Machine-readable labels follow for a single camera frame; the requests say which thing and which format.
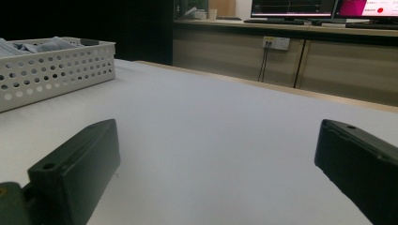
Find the light blue tank top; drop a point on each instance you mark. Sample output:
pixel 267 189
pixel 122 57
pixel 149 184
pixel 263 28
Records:
pixel 50 45

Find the white perforated plastic basket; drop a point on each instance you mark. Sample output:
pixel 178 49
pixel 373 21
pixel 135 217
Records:
pixel 62 72

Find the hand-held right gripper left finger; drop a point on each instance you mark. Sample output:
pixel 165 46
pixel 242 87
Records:
pixel 75 168

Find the white wall socket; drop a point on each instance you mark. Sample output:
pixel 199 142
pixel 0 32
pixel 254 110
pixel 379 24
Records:
pixel 277 43

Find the monitor with pink screen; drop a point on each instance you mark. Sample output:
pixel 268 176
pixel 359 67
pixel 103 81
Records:
pixel 366 7

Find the monitor with dark screen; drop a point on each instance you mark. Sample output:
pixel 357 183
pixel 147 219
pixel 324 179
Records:
pixel 291 7

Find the black curtain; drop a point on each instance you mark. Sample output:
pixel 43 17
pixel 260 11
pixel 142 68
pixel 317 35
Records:
pixel 94 22

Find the black keyboard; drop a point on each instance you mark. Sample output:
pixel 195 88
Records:
pixel 272 21
pixel 372 26

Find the long wooden cabinet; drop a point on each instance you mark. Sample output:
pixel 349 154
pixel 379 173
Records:
pixel 225 53

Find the paper cup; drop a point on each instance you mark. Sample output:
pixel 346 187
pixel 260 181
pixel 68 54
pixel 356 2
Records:
pixel 212 14

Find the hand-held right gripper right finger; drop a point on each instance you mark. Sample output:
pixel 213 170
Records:
pixel 359 168

